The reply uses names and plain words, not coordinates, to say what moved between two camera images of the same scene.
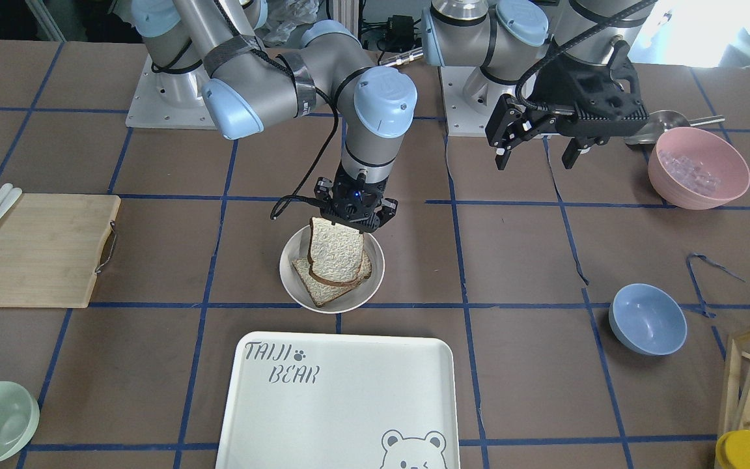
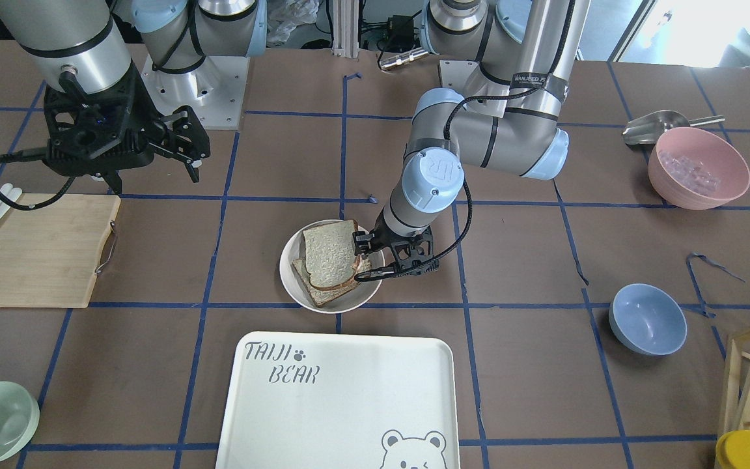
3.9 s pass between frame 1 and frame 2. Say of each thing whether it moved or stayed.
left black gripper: moved
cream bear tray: stayed
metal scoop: stayed
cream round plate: stayed
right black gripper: moved
